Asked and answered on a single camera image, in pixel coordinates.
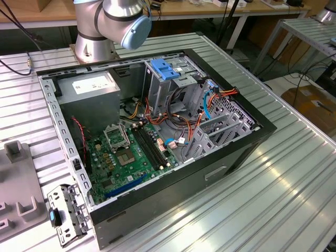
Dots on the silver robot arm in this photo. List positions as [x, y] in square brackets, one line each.
[92, 39]

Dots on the grey metal disk bay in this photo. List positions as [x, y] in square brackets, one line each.
[244, 128]

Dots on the black RAM slot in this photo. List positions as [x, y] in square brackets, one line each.
[156, 144]
[149, 147]
[153, 146]
[146, 149]

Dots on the grey optical drive cage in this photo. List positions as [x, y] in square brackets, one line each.
[157, 92]

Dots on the CPU socket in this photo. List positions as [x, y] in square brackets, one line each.
[126, 158]

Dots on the blue plastic drive latch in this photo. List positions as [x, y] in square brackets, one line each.
[164, 69]

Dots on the green motherboard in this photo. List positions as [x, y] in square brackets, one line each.
[136, 176]

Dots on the black PC case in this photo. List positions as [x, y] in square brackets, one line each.
[170, 199]

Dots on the blue expansion slot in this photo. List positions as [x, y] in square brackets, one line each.
[123, 187]

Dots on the grey power supply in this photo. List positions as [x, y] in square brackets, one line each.
[89, 110]

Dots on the black case fan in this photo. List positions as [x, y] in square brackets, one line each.
[77, 139]

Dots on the wooden desk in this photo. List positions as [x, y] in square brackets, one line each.
[199, 10]

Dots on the large cardboard box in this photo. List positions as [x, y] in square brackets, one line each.
[307, 105]

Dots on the brown cardboard box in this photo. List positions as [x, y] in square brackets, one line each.
[288, 50]

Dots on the grey parts rack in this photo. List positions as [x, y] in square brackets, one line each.
[18, 178]

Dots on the metal slot bracket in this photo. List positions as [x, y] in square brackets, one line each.
[59, 203]

